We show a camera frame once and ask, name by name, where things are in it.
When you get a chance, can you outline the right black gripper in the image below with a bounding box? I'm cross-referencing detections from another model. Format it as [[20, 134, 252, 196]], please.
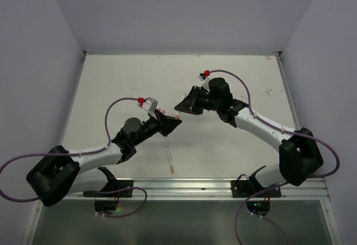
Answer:
[[176, 84, 221, 113]]

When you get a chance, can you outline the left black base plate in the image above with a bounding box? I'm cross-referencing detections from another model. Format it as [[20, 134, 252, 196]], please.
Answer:
[[83, 180, 133, 199]]

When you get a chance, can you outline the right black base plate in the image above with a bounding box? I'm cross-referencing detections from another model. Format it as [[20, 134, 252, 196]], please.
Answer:
[[230, 166, 282, 198]]

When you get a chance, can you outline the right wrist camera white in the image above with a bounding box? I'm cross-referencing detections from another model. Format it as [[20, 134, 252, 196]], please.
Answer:
[[199, 70, 210, 90]]

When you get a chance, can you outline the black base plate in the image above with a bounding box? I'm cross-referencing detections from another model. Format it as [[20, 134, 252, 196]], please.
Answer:
[[230, 166, 282, 198], [83, 180, 133, 199]]

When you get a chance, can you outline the aluminium mounting rail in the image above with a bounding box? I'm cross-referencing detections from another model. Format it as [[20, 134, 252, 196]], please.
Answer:
[[36, 178, 330, 201]]

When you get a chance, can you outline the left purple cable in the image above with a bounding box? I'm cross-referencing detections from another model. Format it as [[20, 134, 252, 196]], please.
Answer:
[[0, 97, 148, 218]]

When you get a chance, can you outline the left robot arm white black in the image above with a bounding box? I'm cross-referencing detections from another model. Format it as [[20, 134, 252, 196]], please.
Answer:
[[26, 109, 182, 206]]

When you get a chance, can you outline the peach cap pen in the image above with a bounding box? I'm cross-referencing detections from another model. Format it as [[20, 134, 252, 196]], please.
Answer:
[[166, 146, 175, 174]]

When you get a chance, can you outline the purple cable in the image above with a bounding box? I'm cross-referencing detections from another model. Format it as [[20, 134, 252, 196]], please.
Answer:
[[203, 69, 341, 245], [0, 97, 148, 218]]

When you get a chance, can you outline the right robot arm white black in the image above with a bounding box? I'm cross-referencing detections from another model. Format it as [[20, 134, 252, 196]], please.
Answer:
[[175, 78, 324, 196]]

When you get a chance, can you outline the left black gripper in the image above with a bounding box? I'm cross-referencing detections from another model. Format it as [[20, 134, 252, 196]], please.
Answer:
[[132, 109, 182, 146]]

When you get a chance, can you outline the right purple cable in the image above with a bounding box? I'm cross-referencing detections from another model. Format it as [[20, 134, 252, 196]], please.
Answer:
[[203, 69, 341, 245]]

